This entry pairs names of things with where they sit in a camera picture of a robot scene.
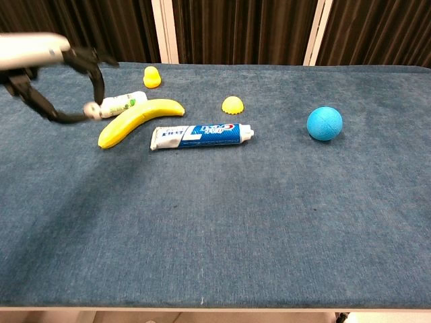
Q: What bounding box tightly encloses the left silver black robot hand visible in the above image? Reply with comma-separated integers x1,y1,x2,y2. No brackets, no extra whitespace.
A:
0,31,120,125

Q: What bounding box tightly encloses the small soccer ball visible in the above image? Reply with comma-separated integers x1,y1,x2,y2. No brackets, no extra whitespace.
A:
83,102,102,120

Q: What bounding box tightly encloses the yellow toy banana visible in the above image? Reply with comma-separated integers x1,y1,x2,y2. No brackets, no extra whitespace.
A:
98,98,187,149

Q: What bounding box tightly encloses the blue foam ball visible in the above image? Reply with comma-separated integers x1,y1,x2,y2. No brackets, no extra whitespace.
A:
306,106,343,142

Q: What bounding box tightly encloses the dark brown pleated curtain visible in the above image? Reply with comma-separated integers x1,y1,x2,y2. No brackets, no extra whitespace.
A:
315,0,431,69
0,0,162,64
172,0,319,66

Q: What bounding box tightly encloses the white green-label plastic bottle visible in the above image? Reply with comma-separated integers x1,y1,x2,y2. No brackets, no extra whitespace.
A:
99,90,149,119

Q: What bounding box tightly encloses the blue white toothpaste tube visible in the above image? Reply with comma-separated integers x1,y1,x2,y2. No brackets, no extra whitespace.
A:
149,122,255,151

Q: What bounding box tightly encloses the yellow dome-shaped toy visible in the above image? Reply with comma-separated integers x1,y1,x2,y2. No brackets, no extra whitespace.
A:
221,96,246,116

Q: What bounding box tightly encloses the blue fabric table cloth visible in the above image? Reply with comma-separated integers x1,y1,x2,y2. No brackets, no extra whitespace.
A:
0,61,431,309

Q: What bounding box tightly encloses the white vertical post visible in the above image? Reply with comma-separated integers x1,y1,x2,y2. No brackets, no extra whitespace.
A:
302,0,334,67
150,0,180,65

